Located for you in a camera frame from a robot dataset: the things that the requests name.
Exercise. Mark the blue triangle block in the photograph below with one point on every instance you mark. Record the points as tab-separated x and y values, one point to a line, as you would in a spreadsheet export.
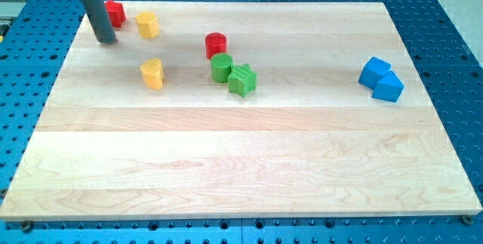
388	88

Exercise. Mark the red cylinder block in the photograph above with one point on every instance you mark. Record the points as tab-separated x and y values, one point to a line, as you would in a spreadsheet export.
215	42

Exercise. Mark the yellow heart block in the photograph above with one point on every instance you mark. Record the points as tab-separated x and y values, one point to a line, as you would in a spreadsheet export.
152	73

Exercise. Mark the blue cube block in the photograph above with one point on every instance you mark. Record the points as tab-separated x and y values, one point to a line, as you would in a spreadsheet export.
373	71

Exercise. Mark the green cylinder block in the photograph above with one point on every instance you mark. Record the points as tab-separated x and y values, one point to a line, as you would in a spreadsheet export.
221	66

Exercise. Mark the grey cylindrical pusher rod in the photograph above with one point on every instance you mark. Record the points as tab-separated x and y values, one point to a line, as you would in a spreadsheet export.
99	20

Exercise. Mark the green star block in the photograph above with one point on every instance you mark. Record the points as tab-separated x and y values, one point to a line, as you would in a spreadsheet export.
242	80

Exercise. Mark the red pentagon block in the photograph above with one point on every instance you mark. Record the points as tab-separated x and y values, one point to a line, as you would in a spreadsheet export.
116	13

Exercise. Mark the yellow hexagon block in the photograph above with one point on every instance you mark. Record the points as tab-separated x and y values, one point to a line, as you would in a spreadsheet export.
147	24

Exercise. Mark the wooden board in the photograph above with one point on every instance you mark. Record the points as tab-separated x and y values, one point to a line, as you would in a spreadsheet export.
309	141

